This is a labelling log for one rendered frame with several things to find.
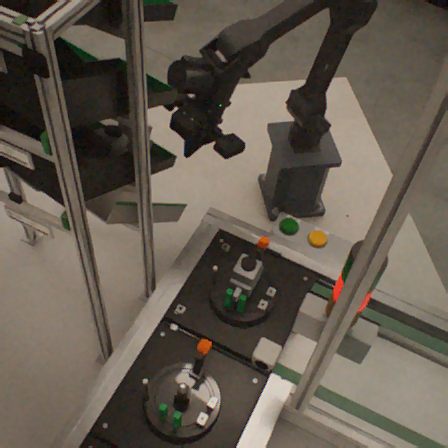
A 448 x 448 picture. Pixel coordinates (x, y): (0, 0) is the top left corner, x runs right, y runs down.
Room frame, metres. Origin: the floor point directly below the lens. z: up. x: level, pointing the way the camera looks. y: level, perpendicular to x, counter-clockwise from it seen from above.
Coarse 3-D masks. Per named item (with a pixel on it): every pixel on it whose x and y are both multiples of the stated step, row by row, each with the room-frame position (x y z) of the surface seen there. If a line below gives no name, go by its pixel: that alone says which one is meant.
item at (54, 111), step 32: (128, 0) 0.64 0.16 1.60; (0, 32) 0.49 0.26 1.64; (32, 32) 0.48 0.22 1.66; (128, 32) 0.63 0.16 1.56; (128, 64) 0.63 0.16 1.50; (64, 128) 0.48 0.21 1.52; (64, 160) 0.47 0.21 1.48; (64, 192) 0.47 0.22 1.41; (96, 288) 0.48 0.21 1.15; (96, 320) 0.48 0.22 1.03
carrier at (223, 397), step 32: (160, 352) 0.46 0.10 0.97; (192, 352) 0.47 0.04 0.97; (128, 384) 0.39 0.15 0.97; (160, 384) 0.39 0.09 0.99; (192, 384) 0.40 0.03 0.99; (224, 384) 0.41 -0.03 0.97; (256, 384) 0.42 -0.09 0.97; (128, 416) 0.33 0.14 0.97; (160, 416) 0.33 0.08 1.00; (192, 416) 0.34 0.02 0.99; (224, 416) 0.35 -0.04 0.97
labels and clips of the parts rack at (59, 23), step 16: (64, 0) 0.53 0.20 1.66; (80, 0) 0.54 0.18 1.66; (96, 0) 0.56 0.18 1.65; (48, 16) 0.50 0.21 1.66; (64, 16) 0.51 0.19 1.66; (80, 16) 0.53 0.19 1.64; (16, 32) 0.48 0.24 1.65; (0, 64) 0.49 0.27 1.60; (32, 64) 0.47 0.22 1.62; (0, 144) 0.51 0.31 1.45; (48, 144) 0.48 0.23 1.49; (16, 160) 0.50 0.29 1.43; (32, 160) 0.49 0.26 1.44; (32, 224) 0.50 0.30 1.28; (64, 224) 0.48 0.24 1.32; (128, 224) 0.65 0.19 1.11
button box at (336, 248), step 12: (288, 216) 0.84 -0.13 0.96; (276, 228) 0.80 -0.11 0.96; (300, 228) 0.81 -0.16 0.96; (312, 228) 0.81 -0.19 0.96; (288, 240) 0.77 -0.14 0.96; (300, 240) 0.77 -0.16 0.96; (336, 240) 0.78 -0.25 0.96; (324, 252) 0.75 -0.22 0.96; (336, 252) 0.75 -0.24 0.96; (348, 252) 0.76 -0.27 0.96
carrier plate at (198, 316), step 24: (216, 240) 0.74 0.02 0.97; (216, 264) 0.67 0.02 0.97; (264, 264) 0.69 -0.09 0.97; (288, 264) 0.70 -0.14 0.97; (192, 288) 0.61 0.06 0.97; (288, 288) 0.64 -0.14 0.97; (168, 312) 0.55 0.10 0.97; (192, 312) 0.55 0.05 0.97; (288, 312) 0.58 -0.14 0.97; (216, 336) 0.51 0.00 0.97; (240, 336) 0.51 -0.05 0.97; (264, 336) 0.52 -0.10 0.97; (288, 336) 0.53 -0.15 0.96
